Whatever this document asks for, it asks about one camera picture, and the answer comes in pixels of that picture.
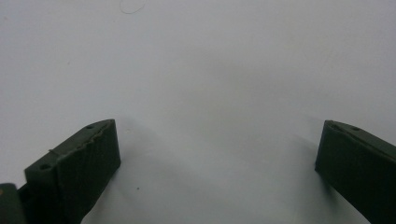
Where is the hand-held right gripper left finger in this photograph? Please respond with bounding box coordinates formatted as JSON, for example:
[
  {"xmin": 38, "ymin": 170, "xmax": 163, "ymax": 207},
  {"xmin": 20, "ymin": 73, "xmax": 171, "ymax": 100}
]
[{"xmin": 18, "ymin": 119, "xmax": 122, "ymax": 224}]

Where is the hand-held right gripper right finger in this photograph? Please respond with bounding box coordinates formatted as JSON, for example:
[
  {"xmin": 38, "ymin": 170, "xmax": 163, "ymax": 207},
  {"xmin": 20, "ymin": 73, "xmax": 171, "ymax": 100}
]
[{"xmin": 314, "ymin": 119, "xmax": 396, "ymax": 224}]

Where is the white table mat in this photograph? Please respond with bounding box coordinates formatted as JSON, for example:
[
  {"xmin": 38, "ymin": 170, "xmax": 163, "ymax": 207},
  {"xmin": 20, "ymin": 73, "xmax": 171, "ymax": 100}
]
[{"xmin": 0, "ymin": 0, "xmax": 396, "ymax": 224}]

